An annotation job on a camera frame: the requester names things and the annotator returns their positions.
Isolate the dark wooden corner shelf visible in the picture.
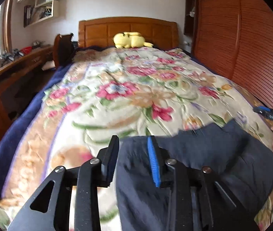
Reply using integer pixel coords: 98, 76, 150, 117
184, 0, 195, 37

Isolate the wooden headboard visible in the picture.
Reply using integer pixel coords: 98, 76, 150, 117
78, 16, 178, 52

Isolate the dark navy jacket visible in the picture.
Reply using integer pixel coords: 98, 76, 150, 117
116, 120, 273, 230

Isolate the dark wooden chair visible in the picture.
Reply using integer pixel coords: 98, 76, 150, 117
53, 33, 75, 69

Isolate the yellow plush toy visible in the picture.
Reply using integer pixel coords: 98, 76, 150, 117
113, 32, 154, 49

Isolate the navy blue bed sheet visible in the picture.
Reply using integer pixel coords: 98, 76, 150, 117
0, 64, 72, 197

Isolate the floral bed blanket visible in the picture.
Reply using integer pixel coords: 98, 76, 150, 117
0, 48, 273, 230

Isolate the wooden desk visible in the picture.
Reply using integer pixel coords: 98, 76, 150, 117
0, 45, 55, 186

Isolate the red object on desk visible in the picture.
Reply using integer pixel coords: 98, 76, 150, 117
19, 46, 32, 55

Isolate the louvered wooden wardrobe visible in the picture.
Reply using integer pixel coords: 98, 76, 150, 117
192, 0, 273, 108

